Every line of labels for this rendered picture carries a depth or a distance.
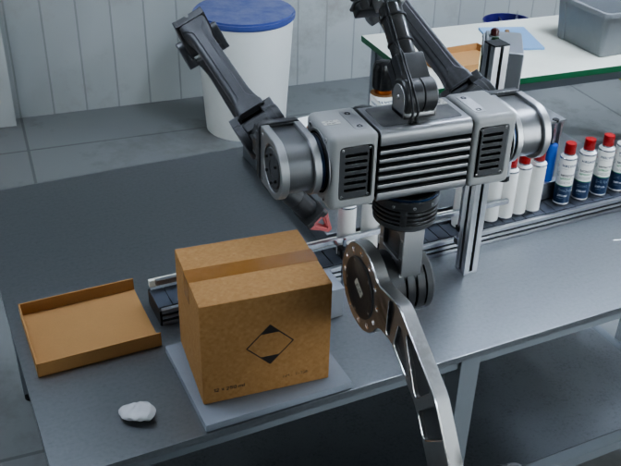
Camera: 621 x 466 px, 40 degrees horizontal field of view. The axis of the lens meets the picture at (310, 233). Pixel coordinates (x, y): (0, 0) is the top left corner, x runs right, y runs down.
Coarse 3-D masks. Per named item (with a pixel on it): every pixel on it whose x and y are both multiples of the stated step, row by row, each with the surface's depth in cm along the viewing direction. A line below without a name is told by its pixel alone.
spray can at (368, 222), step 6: (366, 204) 236; (366, 210) 237; (366, 216) 238; (372, 216) 238; (360, 222) 242; (366, 222) 239; (372, 222) 239; (360, 228) 242; (366, 228) 240; (372, 228) 240; (372, 240) 242
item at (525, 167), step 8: (520, 160) 255; (528, 160) 255; (520, 168) 255; (528, 168) 255; (520, 176) 256; (528, 176) 256; (520, 184) 258; (528, 184) 258; (520, 192) 259; (528, 192) 261; (520, 200) 260; (520, 208) 262
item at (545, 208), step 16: (608, 192) 277; (544, 208) 268; (560, 208) 268; (432, 224) 258; (448, 224) 258; (496, 224) 259; (432, 240) 250; (320, 256) 241; (336, 256) 242; (160, 288) 226; (176, 288) 226; (160, 304) 220
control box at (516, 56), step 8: (488, 32) 225; (504, 32) 226; (512, 32) 226; (488, 40) 220; (504, 40) 221; (512, 40) 221; (520, 40) 221; (512, 48) 215; (520, 48) 216; (512, 56) 213; (520, 56) 212; (512, 64) 214; (520, 64) 213; (512, 72) 215; (520, 72) 215; (512, 80) 216; (504, 88) 217
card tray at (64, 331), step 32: (96, 288) 228; (128, 288) 233; (32, 320) 221; (64, 320) 221; (96, 320) 222; (128, 320) 222; (32, 352) 205; (64, 352) 210; (96, 352) 207; (128, 352) 211
